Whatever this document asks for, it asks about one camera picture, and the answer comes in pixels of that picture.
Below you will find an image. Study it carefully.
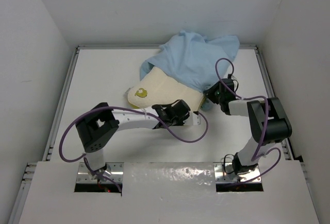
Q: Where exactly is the cream memory foam pillow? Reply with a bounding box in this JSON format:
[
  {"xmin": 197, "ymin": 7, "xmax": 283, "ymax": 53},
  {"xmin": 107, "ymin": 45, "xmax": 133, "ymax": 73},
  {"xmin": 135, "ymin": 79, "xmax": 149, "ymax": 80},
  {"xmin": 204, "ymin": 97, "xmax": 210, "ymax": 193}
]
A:
[{"xmin": 126, "ymin": 67, "xmax": 205, "ymax": 111}]

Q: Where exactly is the light blue pillowcase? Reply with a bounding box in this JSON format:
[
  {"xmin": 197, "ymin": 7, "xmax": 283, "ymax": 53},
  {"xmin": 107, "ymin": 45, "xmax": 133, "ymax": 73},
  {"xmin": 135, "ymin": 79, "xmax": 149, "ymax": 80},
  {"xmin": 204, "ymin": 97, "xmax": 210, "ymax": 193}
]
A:
[{"xmin": 140, "ymin": 31, "xmax": 240, "ymax": 111}]

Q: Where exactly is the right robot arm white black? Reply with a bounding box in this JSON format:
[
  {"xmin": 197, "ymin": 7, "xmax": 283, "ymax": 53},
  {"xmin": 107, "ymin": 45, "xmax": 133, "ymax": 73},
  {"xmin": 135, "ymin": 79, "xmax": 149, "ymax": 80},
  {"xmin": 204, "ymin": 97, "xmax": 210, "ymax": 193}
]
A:
[{"xmin": 204, "ymin": 78, "xmax": 292, "ymax": 175}]

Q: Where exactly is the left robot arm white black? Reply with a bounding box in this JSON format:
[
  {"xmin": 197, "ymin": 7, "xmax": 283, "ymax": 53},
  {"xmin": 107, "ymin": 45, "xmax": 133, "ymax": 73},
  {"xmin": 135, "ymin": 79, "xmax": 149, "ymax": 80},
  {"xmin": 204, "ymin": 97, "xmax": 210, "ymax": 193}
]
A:
[{"xmin": 75, "ymin": 100, "xmax": 191, "ymax": 173}]

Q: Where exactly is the white front cover board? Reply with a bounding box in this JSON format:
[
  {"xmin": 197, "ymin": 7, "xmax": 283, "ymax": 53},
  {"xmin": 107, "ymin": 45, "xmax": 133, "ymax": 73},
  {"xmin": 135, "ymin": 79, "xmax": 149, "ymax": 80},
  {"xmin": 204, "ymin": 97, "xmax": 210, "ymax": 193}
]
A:
[{"xmin": 20, "ymin": 161, "xmax": 318, "ymax": 223}]

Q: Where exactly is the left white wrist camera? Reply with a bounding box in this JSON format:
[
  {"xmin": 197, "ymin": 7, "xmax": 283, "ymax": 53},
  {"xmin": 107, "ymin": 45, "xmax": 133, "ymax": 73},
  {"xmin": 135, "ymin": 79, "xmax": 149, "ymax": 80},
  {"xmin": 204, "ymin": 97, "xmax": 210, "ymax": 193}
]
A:
[{"xmin": 184, "ymin": 112, "xmax": 201, "ymax": 126}]

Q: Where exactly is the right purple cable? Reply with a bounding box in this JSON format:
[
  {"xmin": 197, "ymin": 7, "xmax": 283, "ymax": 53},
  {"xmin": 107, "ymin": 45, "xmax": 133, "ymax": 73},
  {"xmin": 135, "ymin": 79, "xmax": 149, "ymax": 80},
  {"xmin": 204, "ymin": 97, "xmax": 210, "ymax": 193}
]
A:
[{"xmin": 215, "ymin": 58, "xmax": 281, "ymax": 183}]

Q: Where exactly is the purple cable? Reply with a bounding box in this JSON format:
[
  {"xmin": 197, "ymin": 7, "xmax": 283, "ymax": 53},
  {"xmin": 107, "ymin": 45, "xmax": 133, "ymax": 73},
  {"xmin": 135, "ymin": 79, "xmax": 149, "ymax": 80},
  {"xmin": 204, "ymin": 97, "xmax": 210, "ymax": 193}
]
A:
[
  {"xmin": 215, "ymin": 58, "xmax": 281, "ymax": 183},
  {"xmin": 59, "ymin": 107, "xmax": 209, "ymax": 191}
]

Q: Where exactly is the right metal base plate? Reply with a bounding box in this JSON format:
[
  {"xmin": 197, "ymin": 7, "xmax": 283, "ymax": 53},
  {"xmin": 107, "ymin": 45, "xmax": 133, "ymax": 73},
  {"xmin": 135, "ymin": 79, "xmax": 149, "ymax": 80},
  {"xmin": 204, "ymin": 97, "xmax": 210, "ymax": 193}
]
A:
[{"xmin": 213, "ymin": 162, "xmax": 262, "ymax": 184}]

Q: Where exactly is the metal base plate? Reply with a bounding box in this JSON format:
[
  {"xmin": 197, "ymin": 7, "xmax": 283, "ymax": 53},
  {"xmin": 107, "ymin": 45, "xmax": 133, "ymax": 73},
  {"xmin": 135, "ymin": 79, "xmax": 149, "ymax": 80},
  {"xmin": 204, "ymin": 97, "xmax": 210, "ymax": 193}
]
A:
[
  {"xmin": 76, "ymin": 163, "xmax": 124, "ymax": 184},
  {"xmin": 213, "ymin": 162, "xmax": 262, "ymax": 184}
]

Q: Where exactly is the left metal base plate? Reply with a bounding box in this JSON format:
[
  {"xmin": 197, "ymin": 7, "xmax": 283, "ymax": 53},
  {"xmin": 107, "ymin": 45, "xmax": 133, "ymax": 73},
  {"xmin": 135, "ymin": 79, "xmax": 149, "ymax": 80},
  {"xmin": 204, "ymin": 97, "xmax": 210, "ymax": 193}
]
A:
[{"xmin": 76, "ymin": 163, "xmax": 124, "ymax": 184}]

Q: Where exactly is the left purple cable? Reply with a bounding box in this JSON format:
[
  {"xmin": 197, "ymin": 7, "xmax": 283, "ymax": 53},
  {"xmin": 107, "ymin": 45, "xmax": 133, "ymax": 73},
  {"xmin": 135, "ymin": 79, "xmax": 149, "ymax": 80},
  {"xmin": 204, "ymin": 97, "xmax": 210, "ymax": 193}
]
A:
[{"xmin": 59, "ymin": 107, "xmax": 209, "ymax": 191}]

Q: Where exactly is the aluminium table frame rail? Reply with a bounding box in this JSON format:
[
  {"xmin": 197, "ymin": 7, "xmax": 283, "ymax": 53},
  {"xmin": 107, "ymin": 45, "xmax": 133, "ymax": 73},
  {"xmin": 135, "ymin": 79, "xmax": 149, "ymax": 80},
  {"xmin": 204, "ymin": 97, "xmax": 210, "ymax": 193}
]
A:
[{"xmin": 9, "ymin": 47, "xmax": 300, "ymax": 223}]

